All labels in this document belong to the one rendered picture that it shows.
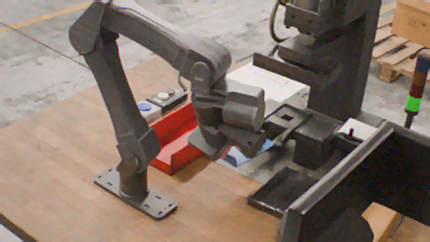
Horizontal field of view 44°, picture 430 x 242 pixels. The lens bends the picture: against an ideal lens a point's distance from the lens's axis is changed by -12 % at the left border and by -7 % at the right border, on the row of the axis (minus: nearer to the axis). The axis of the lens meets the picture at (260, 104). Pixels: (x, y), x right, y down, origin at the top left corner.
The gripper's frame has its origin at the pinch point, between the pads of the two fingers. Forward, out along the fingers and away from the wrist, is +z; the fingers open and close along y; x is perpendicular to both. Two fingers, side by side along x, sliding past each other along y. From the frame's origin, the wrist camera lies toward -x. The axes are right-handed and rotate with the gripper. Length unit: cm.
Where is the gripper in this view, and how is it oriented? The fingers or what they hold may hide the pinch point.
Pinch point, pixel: (222, 154)
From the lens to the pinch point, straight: 117.6
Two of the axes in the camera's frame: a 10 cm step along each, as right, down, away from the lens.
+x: -8.1, -4.3, 4.0
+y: 5.8, -6.8, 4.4
